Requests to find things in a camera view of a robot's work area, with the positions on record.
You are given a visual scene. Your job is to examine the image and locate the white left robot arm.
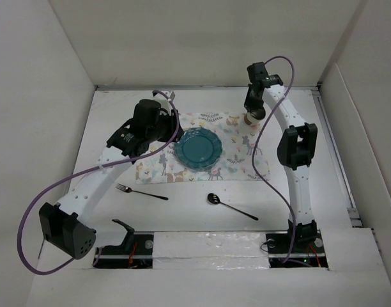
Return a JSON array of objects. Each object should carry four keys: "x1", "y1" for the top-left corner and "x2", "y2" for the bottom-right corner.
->
[{"x1": 39, "y1": 95, "x2": 181, "y2": 260}]

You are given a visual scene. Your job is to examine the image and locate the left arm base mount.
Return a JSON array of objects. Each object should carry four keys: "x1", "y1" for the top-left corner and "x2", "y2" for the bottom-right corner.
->
[{"x1": 92, "y1": 219, "x2": 155, "y2": 269}]

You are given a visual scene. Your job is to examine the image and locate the black metal fork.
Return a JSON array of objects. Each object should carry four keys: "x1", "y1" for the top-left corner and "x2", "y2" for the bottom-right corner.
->
[{"x1": 116, "y1": 184, "x2": 169, "y2": 201}]

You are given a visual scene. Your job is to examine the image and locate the teal scalloped plate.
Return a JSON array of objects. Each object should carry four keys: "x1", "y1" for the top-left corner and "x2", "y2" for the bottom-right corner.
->
[{"x1": 174, "y1": 127, "x2": 223, "y2": 171}]

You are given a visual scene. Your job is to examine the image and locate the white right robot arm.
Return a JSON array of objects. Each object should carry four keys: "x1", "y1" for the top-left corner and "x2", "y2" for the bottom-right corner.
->
[{"x1": 244, "y1": 62, "x2": 318, "y2": 252}]

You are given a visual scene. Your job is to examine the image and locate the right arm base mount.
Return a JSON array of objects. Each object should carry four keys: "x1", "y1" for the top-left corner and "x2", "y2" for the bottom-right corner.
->
[{"x1": 260, "y1": 232, "x2": 328, "y2": 269}]

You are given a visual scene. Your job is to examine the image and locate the black slotted spoon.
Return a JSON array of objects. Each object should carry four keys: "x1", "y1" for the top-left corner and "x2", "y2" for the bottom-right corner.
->
[{"x1": 207, "y1": 193, "x2": 259, "y2": 221}]

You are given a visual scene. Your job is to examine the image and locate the white metal cup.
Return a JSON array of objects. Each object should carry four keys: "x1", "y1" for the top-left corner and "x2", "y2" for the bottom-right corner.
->
[{"x1": 244, "y1": 107, "x2": 266, "y2": 127}]

